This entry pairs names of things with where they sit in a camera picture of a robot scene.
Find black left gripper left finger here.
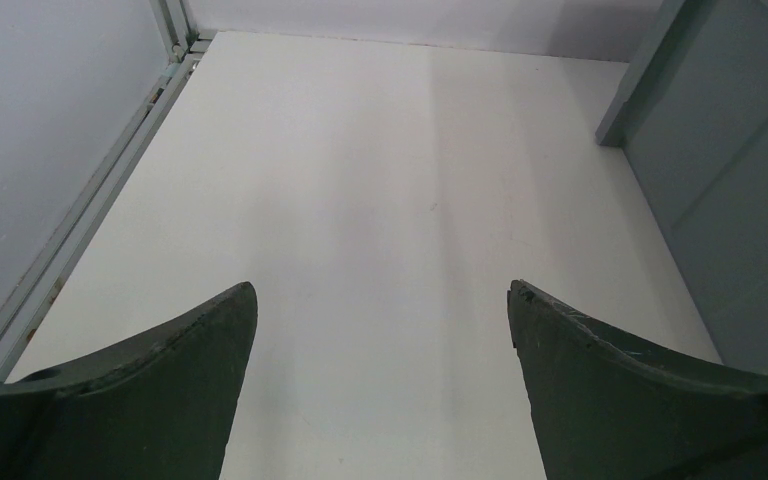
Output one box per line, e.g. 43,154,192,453
0,282,258,479

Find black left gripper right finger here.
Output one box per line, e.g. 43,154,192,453
507,280,768,479

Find grey plastic storage bin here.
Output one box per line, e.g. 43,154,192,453
596,0,768,374

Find left floor aluminium rail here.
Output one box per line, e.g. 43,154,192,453
0,30,216,382

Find left aluminium frame post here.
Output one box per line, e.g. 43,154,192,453
149,0,199,63

